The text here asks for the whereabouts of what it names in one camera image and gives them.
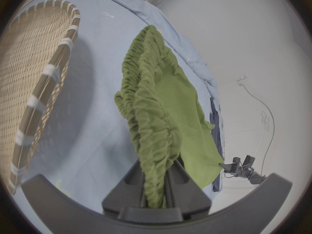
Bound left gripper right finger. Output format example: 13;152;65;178
167;160;211;215

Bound pale blue quilt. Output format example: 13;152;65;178
89;0;218;99

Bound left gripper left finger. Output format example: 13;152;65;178
102;161;147;215

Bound dark blue T-shirt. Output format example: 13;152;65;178
209;97;225;192

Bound green shorts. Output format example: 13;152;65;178
114;25;225;209

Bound round woven basket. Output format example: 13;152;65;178
0;0;81;195

